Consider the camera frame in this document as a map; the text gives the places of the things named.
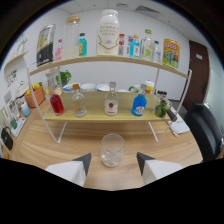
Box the red syrup bottle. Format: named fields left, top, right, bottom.
left=49, top=87, right=65, bottom=117

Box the yellow red lidded cup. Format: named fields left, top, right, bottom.
left=144, top=79, right=155, bottom=95

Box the clear glass with ice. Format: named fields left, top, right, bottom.
left=100, top=133, right=126, bottom=168

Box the dark wooden muddler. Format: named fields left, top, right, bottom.
left=166, top=108, right=178, bottom=123

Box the black armchair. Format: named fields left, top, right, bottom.
left=184, top=102, right=224, bottom=163

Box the glass jar of limes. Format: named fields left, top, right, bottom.
left=153, top=94, right=173, bottom=119

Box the clear bottle orange cap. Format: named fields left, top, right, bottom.
left=71, top=83, right=88, bottom=118

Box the blue liquor bottle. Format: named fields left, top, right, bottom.
left=131, top=83, right=148, bottom=117

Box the white kitchen scale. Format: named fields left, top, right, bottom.
left=10, top=117, right=27, bottom=138

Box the black pitcher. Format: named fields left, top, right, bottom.
left=0, top=126, right=14, bottom=151

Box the pale blue small bottle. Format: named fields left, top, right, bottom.
left=20, top=101, right=31, bottom=118

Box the clear bottle red label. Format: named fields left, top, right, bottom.
left=104, top=81, right=120, bottom=117

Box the orange basket with fruit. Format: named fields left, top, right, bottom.
left=24, top=83, right=46, bottom=109

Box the blue rimmed bowl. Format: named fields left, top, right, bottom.
left=62, top=82, right=81, bottom=93

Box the white bowl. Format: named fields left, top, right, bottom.
left=79, top=82, right=98, bottom=93

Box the green potted plant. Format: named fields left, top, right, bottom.
left=59, top=69, right=72, bottom=87

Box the brown door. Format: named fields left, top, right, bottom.
left=181, top=40, right=210, bottom=111

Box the pink liquid bottle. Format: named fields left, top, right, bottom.
left=54, top=38, right=63, bottom=63

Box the small light blue bottle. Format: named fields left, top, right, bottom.
left=129, top=34, right=141, bottom=59

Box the teal liquid bottle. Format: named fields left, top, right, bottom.
left=77, top=32, right=88, bottom=58

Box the tall black yellow can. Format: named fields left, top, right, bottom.
left=35, top=23, right=57, bottom=68

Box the glass jar cork lid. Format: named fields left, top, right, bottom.
left=60, top=14, right=82, bottom=61

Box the large white milk bottle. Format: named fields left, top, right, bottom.
left=96, top=9, right=121, bottom=57

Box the white frame wooden shelf rack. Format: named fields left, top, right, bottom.
left=26, top=55, right=193, bottom=144

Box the wooden wall shelf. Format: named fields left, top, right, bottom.
left=3, top=50, right=30, bottom=71

